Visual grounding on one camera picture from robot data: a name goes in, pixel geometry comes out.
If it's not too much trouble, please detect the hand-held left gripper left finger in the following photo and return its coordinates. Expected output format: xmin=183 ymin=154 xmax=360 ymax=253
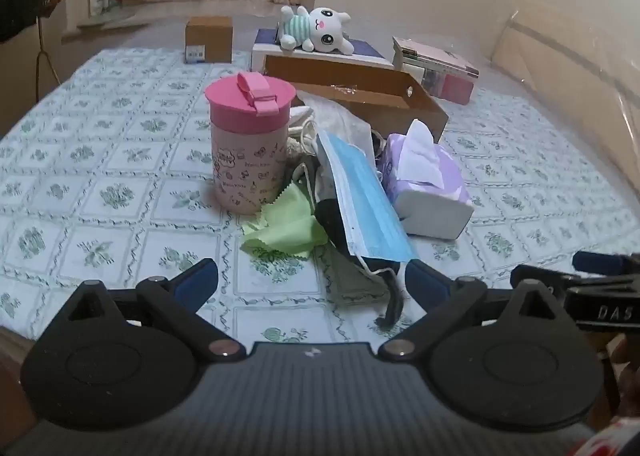
xmin=62 ymin=258 xmax=247 ymax=362

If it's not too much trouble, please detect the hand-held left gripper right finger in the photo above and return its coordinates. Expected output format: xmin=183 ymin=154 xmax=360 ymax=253
xmin=378 ymin=260 xmax=581 ymax=362

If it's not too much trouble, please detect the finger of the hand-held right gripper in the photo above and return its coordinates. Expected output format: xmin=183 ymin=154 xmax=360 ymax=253
xmin=510 ymin=264 xmax=583 ymax=295
xmin=572 ymin=251 xmax=640 ymax=274

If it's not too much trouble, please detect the green microfiber cloth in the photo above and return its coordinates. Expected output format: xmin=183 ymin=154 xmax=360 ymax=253
xmin=241 ymin=183 xmax=328 ymax=261

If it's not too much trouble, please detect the blue face mask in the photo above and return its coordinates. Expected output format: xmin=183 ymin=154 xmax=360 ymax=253
xmin=316 ymin=131 xmax=418 ymax=262

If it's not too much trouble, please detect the cardboard tray box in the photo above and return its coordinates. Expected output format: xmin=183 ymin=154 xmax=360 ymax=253
xmin=263 ymin=55 xmax=449 ymax=144

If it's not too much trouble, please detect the purple tissue pack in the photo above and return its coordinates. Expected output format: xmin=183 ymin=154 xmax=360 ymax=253
xmin=376 ymin=118 xmax=475 ymax=240

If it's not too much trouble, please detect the person's red patterned clothing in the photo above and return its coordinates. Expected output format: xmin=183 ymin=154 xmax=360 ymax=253
xmin=582 ymin=413 xmax=640 ymax=456

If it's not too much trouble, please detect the pink lidded cup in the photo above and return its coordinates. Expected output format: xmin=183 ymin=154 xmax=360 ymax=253
xmin=204 ymin=71 xmax=292 ymax=214

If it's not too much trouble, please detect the white crumpled plastic bag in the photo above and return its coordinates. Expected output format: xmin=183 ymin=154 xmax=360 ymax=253
xmin=295 ymin=91 xmax=386 ymax=172

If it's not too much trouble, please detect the plastic wrapped beige board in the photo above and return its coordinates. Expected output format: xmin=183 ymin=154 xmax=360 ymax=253
xmin=490 ymin=6 xmax=640 ymax=137

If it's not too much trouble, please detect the thin white book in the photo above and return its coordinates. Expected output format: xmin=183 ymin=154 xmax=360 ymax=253
xmin=397 ymin=52 xmax=473 ymax=82

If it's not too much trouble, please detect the pink cover book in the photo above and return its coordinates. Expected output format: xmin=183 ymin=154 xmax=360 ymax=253
xmin=392 ymin=36 xmax=480 ymax=79

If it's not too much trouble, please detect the blue and white flat box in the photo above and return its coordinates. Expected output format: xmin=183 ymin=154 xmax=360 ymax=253
xmin=251 ymin=27 xmax=396 ymax=73

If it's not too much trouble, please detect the small closed cardboard box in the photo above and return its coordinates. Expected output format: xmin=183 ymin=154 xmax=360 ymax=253
xmin=185 ymin=17 xmax=234 ymax=64

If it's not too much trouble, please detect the white bunny plush toy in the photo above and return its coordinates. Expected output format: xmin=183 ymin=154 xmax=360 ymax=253
xmin=279 ymin=5 xmax=355 ymax=56

